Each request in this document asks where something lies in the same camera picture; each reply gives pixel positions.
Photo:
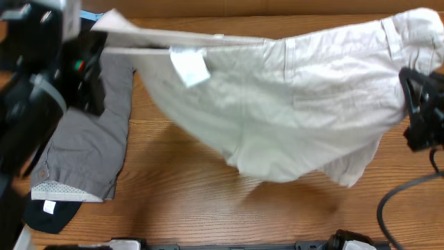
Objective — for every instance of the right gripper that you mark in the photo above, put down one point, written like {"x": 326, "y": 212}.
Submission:
{"x": 427, "y": 113}

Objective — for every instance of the beige shorts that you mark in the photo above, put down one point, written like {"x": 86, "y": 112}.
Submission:
{"x": 279, "y": 109}

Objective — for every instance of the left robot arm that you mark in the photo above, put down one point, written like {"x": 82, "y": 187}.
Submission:
{"x": 55, "y": 65}

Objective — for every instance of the light blue garment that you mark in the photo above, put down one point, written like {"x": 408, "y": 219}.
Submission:
{"x": 90, "y": 16}

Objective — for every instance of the grey shorts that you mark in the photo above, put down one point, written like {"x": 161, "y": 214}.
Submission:
{"x": 86, "y": 152}

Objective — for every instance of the black garment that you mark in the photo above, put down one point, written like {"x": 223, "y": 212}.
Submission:
{"x": 52, "y": 215}

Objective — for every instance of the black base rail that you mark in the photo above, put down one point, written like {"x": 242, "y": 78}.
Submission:
{"x": 341, "y": 240}

